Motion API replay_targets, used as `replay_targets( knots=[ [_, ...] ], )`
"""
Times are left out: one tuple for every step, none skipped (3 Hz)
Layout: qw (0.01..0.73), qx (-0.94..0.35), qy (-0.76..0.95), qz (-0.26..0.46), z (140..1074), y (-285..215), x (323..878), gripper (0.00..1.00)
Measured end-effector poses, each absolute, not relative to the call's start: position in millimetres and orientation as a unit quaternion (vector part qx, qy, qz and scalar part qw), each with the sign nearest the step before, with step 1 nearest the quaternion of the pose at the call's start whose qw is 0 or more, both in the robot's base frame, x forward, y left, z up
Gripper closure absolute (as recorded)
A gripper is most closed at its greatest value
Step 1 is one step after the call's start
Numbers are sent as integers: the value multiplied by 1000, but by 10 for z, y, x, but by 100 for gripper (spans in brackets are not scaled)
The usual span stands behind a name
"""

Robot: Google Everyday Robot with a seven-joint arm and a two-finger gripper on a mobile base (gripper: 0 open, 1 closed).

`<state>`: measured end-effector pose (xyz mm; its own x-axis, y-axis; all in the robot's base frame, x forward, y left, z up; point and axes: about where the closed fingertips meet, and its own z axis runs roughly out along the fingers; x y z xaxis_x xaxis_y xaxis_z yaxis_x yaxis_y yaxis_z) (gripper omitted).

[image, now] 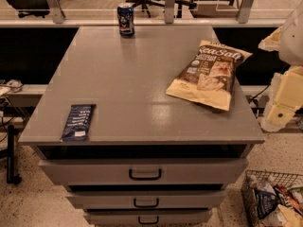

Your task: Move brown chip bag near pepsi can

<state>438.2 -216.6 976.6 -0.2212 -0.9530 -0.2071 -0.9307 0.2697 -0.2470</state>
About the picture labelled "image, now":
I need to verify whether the dark blue snack bag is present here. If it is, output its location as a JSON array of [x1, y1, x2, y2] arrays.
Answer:
[[255, 190, 279, 219]]

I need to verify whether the black bottom drawer handle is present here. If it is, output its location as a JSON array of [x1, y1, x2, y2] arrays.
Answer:
[[137, 217, 159, 225]]

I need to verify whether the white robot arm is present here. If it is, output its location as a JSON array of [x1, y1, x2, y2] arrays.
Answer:
[[258, 1, 303, 132]]

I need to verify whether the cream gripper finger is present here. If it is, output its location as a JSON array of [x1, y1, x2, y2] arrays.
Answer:
[[258, 26, 282, 52], [260, 104, 295, 132]]

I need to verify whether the black cable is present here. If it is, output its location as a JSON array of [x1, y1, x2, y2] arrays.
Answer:
[[247, 84, 271, 118]]

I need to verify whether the black middle drawer handle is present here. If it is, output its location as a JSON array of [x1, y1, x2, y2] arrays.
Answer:
[[133, 198, 159, 208]]

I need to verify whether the blue pepsi can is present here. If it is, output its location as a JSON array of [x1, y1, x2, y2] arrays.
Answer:
[[117, 3, 134, 37]]

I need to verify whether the black office chair centre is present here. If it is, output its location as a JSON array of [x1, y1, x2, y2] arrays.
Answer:
[[125, 0, 197, 18]]

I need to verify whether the black drawer handle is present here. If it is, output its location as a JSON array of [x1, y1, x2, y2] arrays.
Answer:
[[129, 169, 162, 181], [133, 198, 159, 208], [137, 217, 159, 225]]

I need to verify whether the grey drawer cabinet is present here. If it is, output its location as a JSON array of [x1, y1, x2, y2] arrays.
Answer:
[[20, 26, 263, 227]]

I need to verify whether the red snack bag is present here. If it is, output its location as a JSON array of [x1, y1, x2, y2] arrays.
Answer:
[[274, 184, 303, 215]]

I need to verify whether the wire basket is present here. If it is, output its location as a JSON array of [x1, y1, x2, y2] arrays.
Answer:
[[241, 170, 303, 227]]

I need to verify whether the brown sea salt chip bag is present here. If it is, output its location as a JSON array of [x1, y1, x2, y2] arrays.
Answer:
[[166, 40, 251, 112]]

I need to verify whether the black top drawer handle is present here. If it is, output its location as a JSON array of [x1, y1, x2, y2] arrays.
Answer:
[[129, 169, 162, 181]]

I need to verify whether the dark blue snack bar wrapper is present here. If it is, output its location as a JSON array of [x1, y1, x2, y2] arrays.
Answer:
[[62, 104, 96, 142]]

